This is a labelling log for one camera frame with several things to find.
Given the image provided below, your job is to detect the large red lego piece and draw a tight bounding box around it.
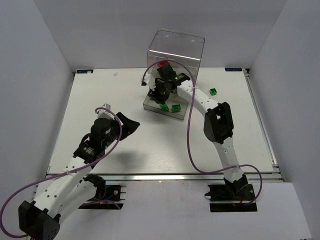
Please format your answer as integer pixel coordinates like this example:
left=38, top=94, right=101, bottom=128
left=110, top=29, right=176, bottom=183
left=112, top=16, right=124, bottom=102
left=157, top=60, right=169, bottom=67

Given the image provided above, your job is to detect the clear drawer container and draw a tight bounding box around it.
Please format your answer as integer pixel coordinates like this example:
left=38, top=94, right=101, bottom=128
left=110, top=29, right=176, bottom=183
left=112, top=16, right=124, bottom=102
left=141, top=29, right=205, bottom=120

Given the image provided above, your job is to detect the green lego plate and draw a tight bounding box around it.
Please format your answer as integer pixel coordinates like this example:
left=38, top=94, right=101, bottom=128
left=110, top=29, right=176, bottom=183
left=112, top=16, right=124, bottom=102
left=160, top=104, right=169, bottom=111

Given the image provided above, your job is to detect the dark green lego brick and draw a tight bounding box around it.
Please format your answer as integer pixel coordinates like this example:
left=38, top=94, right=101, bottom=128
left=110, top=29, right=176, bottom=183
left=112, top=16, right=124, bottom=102
left=171, top=104, right=182, bottom=113

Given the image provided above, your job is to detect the small green lego cube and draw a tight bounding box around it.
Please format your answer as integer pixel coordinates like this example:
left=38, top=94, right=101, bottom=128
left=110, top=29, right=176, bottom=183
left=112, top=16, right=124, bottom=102
left=209, top=88, right=217, bottom=96

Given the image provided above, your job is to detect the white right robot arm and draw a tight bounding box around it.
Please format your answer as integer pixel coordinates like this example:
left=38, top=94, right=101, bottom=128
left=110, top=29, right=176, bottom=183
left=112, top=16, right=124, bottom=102
left=141, top=60, right=248, bottom=195

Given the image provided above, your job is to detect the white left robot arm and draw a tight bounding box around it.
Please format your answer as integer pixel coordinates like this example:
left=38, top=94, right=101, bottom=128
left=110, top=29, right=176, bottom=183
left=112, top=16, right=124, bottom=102
left=18, top=108, right=140, bottom=240

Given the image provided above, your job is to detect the blue label right corner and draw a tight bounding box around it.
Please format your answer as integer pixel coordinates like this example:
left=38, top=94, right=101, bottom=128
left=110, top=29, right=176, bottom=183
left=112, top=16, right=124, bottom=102
left=224, top=67, right=243, bottom=72

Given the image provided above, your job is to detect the blue label corner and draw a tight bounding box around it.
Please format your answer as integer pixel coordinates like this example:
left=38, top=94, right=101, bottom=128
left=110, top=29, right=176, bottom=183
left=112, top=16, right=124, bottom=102
left=224, top=67, right=243, bottom=72
left=76, top=69, right=94, bottom=74

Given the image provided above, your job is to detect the blue label left corner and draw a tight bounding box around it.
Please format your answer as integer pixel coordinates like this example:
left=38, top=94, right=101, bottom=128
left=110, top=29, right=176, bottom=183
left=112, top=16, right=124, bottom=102
left=76, top=69, right=94, bottom=74

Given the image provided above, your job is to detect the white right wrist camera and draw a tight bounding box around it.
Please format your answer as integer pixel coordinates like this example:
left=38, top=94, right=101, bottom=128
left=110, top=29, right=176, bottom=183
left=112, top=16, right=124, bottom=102
left=141, top=73, right=156, bottom=91

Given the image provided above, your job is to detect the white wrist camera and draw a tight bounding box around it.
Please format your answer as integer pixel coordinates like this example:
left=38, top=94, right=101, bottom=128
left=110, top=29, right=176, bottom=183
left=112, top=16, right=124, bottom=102
left=95, top=103, right=115, bottom=120
left=141, top=73, right=156, bottom=91

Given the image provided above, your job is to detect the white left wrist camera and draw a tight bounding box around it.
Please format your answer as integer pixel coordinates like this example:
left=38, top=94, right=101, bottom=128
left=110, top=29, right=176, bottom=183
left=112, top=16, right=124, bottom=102
left=95, top=103, right=115, bottom=120

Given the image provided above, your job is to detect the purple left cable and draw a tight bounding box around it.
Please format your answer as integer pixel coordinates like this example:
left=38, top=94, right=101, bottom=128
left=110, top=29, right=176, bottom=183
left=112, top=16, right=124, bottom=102
left=0, top=106, right=123, bottom=238

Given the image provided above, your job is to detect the purple cable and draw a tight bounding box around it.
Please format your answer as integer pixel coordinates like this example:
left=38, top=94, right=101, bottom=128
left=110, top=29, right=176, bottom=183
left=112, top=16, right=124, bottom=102
left=0, top=106, right=123, bottom=238
left=141, top=59, right=263, bottom=206

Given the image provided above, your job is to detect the aluminium table front rail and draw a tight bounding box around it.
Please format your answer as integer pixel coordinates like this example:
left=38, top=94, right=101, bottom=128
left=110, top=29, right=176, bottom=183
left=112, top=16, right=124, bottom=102
left=46, top=172, right=283, bottom=182

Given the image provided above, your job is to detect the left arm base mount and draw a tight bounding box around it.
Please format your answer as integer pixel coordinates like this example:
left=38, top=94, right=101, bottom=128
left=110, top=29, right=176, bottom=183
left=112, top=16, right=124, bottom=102
left=79, top=174, right=127, bottom=210

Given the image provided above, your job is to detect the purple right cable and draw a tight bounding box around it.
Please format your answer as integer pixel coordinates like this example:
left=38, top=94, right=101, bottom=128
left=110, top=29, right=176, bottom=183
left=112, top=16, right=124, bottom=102
left=141, top=59, right=263, bottom=206

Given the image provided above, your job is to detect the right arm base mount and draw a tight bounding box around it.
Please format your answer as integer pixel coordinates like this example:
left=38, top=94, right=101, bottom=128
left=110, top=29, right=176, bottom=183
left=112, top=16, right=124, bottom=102
left=204, top=184, right=258, bottom=213

